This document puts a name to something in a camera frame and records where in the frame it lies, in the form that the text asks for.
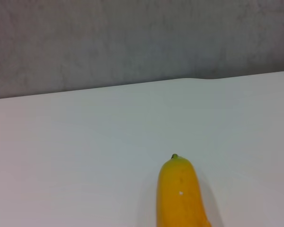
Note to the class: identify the yellow banana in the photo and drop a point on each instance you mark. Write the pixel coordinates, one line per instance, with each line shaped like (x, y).
(180, 198)

